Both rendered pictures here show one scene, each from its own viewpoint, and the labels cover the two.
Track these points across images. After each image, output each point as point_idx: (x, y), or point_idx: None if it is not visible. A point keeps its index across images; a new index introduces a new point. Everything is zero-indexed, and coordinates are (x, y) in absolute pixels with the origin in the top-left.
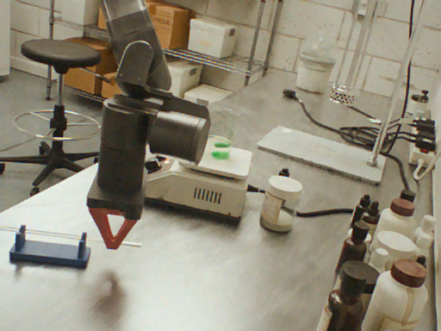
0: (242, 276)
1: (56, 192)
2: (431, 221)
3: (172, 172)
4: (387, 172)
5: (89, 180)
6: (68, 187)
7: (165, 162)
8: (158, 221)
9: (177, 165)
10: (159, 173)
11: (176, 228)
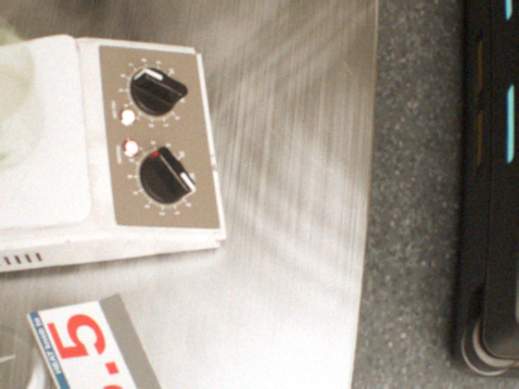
0: None
1: (348, 6)
2: None
3: (86, 42)
4: None
5: (324, 97)
6: (343, 40)
7: (128, 110)
8: (90, 10)
9: (88, 83)
10: (120, 44)
11: (45, 7)
